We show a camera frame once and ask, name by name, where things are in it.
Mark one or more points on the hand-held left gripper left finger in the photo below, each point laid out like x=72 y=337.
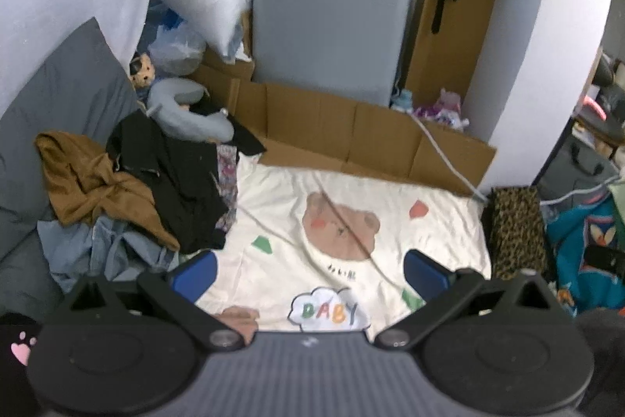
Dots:
x=193 y=273

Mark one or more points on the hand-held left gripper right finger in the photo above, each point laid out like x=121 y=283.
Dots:
x=425 y=273

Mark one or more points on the leopard print garment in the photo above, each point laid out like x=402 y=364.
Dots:
x=517 y=231

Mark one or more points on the blue denim cloth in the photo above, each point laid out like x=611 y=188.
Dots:
x=112 y=251

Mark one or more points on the floral patterned cloth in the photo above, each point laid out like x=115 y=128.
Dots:
x=227 y=182

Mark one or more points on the cream printed blanket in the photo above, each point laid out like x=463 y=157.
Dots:
x=273 y=202

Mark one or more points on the crumpled brown cloth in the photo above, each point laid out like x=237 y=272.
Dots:
x=78 y=182

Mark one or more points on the teal printed cloth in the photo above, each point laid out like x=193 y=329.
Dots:
x=571 y=241

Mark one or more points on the purple printed plastic bag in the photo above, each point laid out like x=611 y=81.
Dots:
x=447 y=110

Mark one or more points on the grey neck pillow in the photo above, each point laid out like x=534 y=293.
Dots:
x=171 y=97

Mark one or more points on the brown cardboard sheet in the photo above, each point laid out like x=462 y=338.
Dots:
x=317 y=129

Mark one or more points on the black paw print cloth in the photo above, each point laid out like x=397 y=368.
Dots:
x=22 y=348

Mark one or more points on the spotted plush toy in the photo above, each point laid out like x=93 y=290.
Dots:
x=141 y=72

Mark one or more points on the light green cloth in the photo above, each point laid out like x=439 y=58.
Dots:
x=619 y=202

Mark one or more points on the clear plastic bag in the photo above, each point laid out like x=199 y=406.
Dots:
x=176 y=50

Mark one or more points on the grey washing machine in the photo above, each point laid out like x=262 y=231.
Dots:
x=322 y=6

